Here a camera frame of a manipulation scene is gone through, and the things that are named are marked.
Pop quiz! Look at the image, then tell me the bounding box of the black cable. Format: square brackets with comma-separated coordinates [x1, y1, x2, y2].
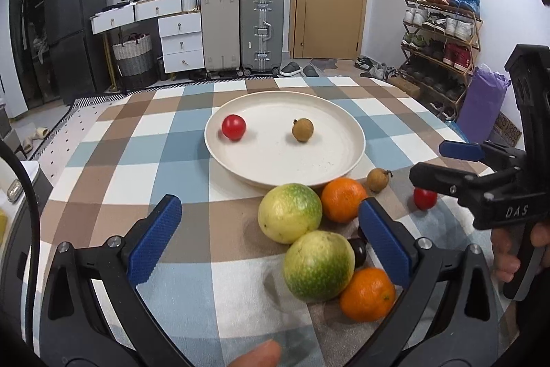
[0, 141, 41, 307]

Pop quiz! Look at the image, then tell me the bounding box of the cardboard box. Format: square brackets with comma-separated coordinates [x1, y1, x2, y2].
[389, 77, 421, 99]

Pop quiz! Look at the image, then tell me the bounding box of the orange mandarin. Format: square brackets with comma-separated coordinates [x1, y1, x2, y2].
[339, 267, 397, 323]
[320, 178, 369, 224]

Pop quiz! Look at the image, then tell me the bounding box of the brown longan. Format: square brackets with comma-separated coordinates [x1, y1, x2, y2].
[291, 118, 314, 143]
[366, 168, 393, 193]

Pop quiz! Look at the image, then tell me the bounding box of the white drawer cabinet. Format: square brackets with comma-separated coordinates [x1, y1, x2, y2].
[157, 11, 205, 74]

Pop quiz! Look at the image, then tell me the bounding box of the woven laundry basket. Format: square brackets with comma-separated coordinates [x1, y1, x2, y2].
[112, 32, 156, 90]

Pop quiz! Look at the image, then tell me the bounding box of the yellow green guava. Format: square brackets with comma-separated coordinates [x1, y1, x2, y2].
[283, 230, 356, 303]
[258, 183, 323, 245]

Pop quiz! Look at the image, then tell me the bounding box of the person's right hand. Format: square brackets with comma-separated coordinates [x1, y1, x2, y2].
[491, 218, 550, 285]

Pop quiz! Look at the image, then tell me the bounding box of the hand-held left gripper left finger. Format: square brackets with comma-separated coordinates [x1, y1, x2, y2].
[41, 195, 194, 367]

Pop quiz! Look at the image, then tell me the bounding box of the patterned brown box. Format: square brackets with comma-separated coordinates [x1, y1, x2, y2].
[493, 112, 523, 146]

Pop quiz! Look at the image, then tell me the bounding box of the patterned floor rug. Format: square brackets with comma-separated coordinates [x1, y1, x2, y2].
[26, 95, 125, 161]

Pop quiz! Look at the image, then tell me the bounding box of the silver suitcase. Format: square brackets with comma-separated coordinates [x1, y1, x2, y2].
[239, 0, 285, 76]

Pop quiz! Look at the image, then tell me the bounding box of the cream round plate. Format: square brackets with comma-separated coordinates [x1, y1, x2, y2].
[204, 90, 366, 191]

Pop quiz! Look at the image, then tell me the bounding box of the dark glass wardrobe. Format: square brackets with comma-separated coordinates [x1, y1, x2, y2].
[9, 0, 50, 120]

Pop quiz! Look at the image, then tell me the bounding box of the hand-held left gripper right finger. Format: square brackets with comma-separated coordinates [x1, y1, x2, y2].
[356, 197, 512, 367]

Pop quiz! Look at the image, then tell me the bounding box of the white desk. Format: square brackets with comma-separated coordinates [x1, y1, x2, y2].
[89, 0, 202, 36]

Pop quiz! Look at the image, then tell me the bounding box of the person's left hand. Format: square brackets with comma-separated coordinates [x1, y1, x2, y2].
[227, 339, 283, 367]

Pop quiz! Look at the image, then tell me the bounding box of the dark purple plum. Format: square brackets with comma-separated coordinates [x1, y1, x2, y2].
[348, 238, 367, 267]

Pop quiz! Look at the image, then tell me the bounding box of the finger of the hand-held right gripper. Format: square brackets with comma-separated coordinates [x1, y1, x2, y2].
[409, 163, 499, 200]
[439, 140, 523, 172]

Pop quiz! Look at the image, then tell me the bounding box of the dark grey refrigerator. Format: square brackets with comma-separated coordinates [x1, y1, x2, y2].
[43, 0, 113, 103]

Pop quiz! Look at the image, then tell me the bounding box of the bamboo shoe rack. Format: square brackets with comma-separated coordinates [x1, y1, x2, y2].
[399, 0, 484, 120]

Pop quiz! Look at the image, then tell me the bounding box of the purple bag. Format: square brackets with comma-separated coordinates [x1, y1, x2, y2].
[456, 65, 511, 142]

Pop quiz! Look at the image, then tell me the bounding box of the red cherry tomato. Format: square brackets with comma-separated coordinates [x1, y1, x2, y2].
[413, 187, 438, 210]
[222, 114, 247, 141]

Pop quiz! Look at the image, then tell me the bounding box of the beige suitcase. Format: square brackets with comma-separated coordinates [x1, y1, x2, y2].
[200, 0, 241, 79]

